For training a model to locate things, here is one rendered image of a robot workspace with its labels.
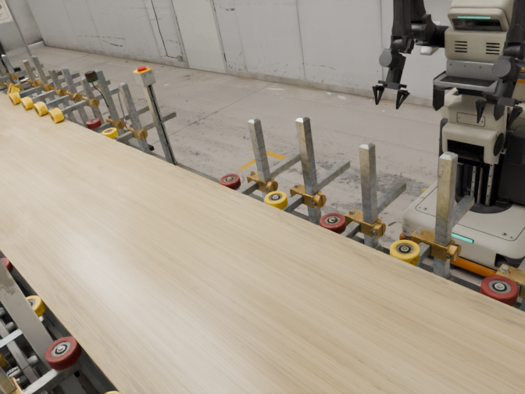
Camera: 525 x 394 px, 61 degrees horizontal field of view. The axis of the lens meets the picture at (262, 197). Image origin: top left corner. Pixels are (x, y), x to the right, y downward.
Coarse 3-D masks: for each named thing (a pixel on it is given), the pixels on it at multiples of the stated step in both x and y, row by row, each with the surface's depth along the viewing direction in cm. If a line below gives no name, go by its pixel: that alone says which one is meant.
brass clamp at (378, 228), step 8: (352, 216) 151; (360, 216) 151; (360, 224) 149; (368, 224) 146; (376, 224) 146; (384, 224) 146; (360, 232) 151; (368, 232) 148; (376, 232) 145; (384, 232) 148
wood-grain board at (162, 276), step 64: (0, 128) 275; (64, 128) 255; (0, 192) 198; (64, 192) 187; (128, 192) 178; (192, 192) 169; (64, 256) 148; (128, 256) 142; (192, 256) 136; (256, 256) 131; (320, 256) 126; (384, 256) 122; (64, 320) 122; (128, 320) 118; (192, 320) 114; (256, 320) 111; (320, 320) 107; (384, 320) 104; (448, 320) 101; (512, 320) 98; (128, 384) 101; (192, 384) 98; (256, 384) 96; (320, 384) 93; (384, 384) 91; (448, 384) 88; (512, 384) 86
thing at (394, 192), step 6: (396, 186) 164; (402, 186) 163; (390, 192) 161; (396, 192) 161; (384, 198) 159; (390, 198) 159; (396, 198) 162; (378, 204) 156; (384, 204) 157; (378, 210) 155; (354, 222) 150; (348, 228) 148; (354, 228) 147; (342, 234) 146; (348, 234) 146; (354, 234) 148
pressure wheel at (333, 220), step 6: (324, 216) 141; (330, 216) 141; (336, 216) 140; (342, 216) 140; (324, 222) 138; (330, 222) 138; (336, 222) 138; (342, 222) 137; (330, 228) 136; (336, 228) 136; (342, 228) 137
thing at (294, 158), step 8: (296, 152) 197; (288, 160) 192; (296, 160) 195; (272, 168) 189; (280, 168) 189; (272, 176) 187; (248, 184) 181; (256, 184) 182; (240, 192) 177; (248, 192) 180
